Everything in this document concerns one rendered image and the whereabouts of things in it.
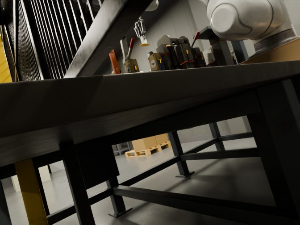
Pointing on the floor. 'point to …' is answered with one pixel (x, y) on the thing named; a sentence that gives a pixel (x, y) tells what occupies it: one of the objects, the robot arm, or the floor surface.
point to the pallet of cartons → (148, 145)
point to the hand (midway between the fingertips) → (143, 40)
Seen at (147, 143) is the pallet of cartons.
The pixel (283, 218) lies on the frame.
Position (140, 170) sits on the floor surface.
